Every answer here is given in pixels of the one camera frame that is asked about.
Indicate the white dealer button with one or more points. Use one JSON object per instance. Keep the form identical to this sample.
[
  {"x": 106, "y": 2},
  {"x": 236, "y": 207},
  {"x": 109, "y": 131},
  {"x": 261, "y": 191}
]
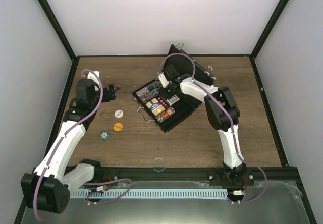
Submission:
[{"x": 118, "y": 113}]

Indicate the orange blind button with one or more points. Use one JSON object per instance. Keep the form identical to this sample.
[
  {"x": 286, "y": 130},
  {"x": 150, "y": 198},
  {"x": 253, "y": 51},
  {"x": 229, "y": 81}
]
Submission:
[{"x": 118, "y": 127}]

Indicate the left black frame post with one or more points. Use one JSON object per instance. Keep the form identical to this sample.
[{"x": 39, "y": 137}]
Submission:
[{"x": 57, "y": 28}]

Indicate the black poker set case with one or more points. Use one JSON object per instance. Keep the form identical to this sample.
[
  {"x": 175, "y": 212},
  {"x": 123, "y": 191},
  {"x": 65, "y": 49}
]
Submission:
[{"x": 187, "y": 104}]

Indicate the black frame post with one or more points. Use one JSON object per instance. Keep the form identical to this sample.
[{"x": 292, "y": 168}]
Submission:
[
  {"x": 57, "y": 28},
  {"x": 269, "y": 27}
]

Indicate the upper chip row in case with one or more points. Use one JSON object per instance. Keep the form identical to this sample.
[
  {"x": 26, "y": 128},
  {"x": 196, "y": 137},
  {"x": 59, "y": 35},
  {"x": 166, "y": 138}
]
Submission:
[{"x": 150, "y": 87}]

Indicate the blue boxed card deck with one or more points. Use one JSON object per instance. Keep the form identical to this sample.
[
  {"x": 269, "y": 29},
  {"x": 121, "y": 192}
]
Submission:
[{"x": 172, "y": 100}]

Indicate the right black frame post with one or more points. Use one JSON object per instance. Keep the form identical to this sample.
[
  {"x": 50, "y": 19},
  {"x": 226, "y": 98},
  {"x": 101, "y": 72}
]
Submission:
[{"x": 269, "y": 27}]

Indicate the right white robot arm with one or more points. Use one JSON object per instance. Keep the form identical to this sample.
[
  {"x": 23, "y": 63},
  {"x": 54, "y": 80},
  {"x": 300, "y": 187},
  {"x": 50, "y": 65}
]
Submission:
[{"x": 222, "y": 111}]

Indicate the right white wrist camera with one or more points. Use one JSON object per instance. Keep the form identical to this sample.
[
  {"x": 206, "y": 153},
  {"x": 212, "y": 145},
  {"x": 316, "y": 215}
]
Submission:
[{"x": 164, "y": 81}]

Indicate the red dice strip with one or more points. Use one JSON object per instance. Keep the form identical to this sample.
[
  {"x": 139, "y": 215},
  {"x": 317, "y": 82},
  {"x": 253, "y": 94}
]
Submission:
[{"x": 163, "y": 103}]

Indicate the chip row in case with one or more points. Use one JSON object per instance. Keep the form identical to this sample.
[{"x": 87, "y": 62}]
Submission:
[
  {"x": 162, "y": 117},
  {"x": 150, "y": 95},
  {"x": 150, "y": 87}
]

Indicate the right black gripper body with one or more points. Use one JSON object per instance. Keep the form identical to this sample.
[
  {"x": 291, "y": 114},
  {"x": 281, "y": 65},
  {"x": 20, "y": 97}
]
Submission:
[{"x": 170, "y": 93}]

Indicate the light blue slotted cable duct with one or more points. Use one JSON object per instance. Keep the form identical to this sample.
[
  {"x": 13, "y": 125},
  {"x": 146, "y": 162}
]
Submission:
[{"x": 220, "y": 194}]

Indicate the lower chip row in case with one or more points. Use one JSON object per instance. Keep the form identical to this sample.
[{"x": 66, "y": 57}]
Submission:
[{"x": 162, "y": 117}]

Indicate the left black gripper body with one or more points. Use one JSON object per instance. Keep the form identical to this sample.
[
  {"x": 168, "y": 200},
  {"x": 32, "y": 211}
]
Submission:
[{"x": 106, "y": 99}]

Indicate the unboxed banded card deck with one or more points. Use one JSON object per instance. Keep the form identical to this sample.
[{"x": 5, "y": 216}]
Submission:
[{"x": 155, "y": 107}]

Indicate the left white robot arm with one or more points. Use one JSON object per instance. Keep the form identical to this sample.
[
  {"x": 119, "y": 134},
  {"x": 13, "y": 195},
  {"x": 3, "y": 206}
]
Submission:
[{"x": 49, "y": 187}]

